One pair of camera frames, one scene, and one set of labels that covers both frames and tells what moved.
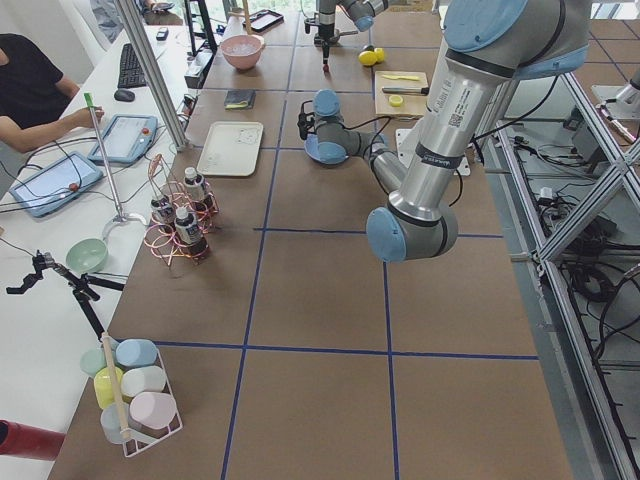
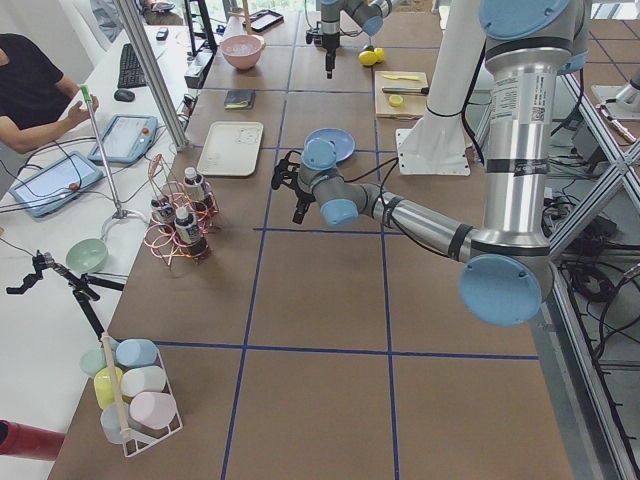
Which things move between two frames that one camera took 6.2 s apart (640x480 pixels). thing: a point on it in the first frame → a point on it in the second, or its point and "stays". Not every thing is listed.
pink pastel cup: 151,410 stays
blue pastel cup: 136,353 stays
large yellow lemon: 367,58 stays
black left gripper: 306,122 → 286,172
